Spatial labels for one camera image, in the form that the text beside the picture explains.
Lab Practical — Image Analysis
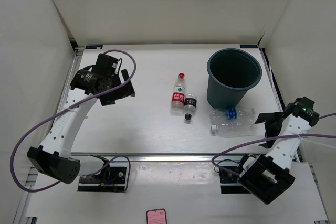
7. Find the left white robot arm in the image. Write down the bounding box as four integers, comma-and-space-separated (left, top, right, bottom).
27, 66, 135, 184

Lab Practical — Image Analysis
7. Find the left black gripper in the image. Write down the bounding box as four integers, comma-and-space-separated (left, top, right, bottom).
100, 69, 135, 106

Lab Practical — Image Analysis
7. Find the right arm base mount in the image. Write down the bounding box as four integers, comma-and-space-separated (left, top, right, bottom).
214, 154, 249, 195

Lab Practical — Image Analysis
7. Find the dark green plastic bin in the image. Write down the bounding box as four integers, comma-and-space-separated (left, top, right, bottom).
206, 48, 263, 109

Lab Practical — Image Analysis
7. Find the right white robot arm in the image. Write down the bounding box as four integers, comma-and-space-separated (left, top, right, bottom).
236, 97, 319, 205

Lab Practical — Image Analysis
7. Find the red label plastic bottle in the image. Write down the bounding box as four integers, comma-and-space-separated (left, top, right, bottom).
171, 73, 186, 116

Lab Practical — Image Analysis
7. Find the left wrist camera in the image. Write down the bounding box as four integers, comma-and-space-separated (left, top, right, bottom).
92, 54, 120, 77

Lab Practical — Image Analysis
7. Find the clear bottle white cap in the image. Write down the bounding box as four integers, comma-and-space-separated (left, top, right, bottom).
209, 120, 258, 138

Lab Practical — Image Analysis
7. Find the small black label bottle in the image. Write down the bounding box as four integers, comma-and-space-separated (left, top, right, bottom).
184, 93, 197, 122

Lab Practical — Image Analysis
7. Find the pink smartphone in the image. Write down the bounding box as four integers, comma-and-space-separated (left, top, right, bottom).
146, 209, 167, 224

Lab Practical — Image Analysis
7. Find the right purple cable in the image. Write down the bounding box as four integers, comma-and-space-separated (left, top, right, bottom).
211, 113, 336, 177

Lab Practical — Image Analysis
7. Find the purple cable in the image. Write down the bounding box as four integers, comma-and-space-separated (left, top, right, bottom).
9, 49, 137, 193
211, 113, 336, 177

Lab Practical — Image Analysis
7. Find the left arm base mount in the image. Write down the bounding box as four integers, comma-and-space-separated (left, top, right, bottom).
77, 155, 131, 193

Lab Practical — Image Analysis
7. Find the blue label clear bottle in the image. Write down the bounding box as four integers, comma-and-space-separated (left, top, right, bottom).
209, 106, 256, 125

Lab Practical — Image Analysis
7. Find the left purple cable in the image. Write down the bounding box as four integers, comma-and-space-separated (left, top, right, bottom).
9, 49, 137, 193

